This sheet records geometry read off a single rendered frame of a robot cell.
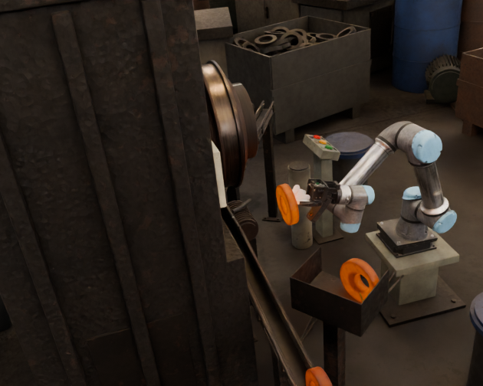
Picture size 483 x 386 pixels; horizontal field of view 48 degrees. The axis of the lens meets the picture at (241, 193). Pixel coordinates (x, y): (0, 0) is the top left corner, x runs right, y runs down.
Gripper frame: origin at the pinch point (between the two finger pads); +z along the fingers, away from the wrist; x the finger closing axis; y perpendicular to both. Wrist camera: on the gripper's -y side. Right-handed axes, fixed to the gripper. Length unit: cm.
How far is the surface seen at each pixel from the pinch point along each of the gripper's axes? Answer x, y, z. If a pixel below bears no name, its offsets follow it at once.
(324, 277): 20.5, -21.2, -11.0
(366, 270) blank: 37.6, -6.4, -14.2
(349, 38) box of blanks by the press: -230, 23, -144
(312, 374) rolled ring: 70, -15, 18
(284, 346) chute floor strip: 45, -29, 13
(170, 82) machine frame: 33, 50, 56
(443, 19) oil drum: -248, 45, -242
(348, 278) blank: 31.1, -14.1, -13.2
